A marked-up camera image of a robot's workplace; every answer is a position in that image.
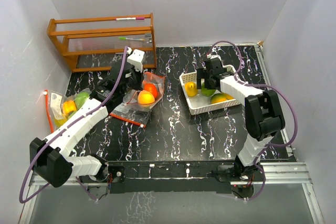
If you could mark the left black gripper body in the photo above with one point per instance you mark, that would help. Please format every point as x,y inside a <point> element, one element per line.
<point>135,83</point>

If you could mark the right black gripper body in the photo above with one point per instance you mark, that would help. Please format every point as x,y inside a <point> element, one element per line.
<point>207,82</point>

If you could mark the green lime fruit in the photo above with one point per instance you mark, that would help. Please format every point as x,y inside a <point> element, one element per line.
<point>207,92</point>

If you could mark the red tomato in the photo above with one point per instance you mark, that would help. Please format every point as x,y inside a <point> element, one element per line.
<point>149,87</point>

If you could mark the orange fruit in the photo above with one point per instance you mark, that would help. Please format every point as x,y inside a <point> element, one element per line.
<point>145,98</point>

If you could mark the light green cabbage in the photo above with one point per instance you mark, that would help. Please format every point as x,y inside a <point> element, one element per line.
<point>81,98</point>

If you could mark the yellow bell pepper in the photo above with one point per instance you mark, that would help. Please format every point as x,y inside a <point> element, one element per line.
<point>68,107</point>

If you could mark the clear red zip bag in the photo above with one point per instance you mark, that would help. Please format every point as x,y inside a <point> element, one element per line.
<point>60,108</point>

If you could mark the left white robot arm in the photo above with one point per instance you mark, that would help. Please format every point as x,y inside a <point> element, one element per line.
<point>51,158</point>

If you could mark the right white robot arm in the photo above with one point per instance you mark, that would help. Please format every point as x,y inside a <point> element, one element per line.
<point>263,114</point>

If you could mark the green yellow mango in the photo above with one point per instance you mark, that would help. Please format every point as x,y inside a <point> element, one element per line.
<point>220,97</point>

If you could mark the red small box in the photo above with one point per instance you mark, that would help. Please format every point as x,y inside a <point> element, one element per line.
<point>137,51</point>

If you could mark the white plastic basket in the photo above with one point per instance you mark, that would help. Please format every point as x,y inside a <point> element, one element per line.
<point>200,103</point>

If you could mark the green marker pen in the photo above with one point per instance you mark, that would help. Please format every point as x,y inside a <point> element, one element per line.
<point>133,39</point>

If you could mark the wooden orange shelf rack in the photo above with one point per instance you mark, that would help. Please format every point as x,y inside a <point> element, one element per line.
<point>74,38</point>

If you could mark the pink white marker pen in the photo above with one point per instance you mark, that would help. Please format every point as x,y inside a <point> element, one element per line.
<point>130,18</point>

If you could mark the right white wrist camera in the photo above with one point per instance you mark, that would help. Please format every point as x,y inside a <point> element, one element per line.
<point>213,57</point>

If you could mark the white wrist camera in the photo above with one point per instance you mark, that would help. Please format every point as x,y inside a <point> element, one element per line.
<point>136,60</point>
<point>213,57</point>

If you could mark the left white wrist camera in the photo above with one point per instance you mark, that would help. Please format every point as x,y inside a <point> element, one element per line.
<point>136,60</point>

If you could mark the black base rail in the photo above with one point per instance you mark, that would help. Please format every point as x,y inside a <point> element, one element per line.
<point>221,177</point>

